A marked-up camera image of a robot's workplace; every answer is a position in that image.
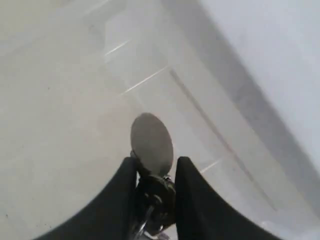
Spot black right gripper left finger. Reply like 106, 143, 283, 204
37, 157, 137, 240

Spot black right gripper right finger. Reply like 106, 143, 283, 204
175, 156, 273, 240

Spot key bunch with blue tag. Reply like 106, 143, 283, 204
130, 112, 176, 240

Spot clear drawer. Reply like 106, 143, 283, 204
0, 0, 287, 240

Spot white plastic drawer cabinet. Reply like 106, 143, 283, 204
159, 0, 320, 240

